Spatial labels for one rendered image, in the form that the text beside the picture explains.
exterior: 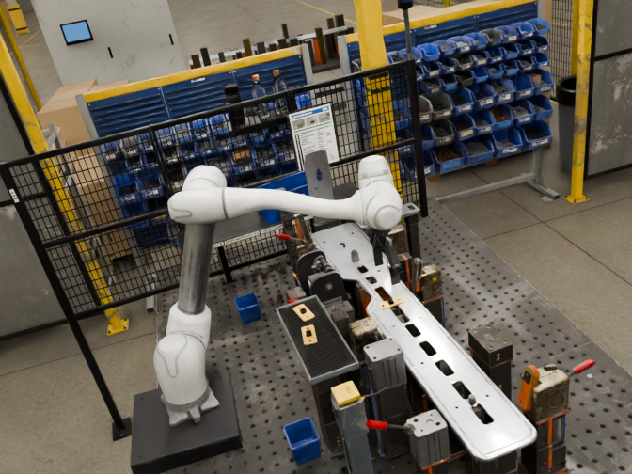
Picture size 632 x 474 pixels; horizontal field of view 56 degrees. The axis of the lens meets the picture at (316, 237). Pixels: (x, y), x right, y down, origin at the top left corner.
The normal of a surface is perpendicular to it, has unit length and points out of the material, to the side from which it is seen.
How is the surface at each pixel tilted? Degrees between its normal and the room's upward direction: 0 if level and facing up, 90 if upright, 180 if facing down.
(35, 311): 95
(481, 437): 0
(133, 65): 90
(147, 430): 2
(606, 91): 90
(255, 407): 0
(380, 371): 90
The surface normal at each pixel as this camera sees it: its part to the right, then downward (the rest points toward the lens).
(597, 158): 0.25, 0.45
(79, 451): -0.17, -0.86
